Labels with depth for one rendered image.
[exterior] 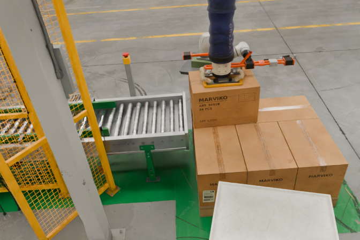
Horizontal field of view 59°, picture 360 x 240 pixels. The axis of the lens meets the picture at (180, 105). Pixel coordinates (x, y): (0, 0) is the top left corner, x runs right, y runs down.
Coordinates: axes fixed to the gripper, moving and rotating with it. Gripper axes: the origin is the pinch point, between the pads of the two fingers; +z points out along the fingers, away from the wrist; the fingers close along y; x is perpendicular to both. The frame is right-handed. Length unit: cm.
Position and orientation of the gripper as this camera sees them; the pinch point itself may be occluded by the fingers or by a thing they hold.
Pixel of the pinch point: (250, 63)
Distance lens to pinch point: 295.0
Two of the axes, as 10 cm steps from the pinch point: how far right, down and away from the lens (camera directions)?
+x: -10.0, 0.7, 0.2
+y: 0.7, 8.2, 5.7
